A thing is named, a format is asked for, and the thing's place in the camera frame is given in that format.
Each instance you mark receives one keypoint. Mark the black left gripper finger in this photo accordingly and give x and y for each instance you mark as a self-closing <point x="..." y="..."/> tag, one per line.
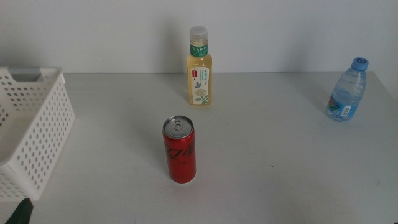
<point x="21" y="213"/>

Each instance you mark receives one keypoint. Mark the white perforated plastic basket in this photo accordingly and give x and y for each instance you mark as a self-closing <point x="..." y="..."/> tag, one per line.
<point x="46" y="124"/>

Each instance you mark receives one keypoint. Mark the clear water bottle blue cap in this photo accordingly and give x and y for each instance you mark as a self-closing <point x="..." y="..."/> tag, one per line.
<point x="346" y="93"/>

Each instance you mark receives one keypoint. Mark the yellow tea bottle green label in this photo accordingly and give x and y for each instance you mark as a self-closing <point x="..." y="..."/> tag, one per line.
<point x="199" y="77"/>

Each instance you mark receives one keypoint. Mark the red cola can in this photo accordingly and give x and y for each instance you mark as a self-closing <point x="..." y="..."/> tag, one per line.
<point x="180" y="155"/>

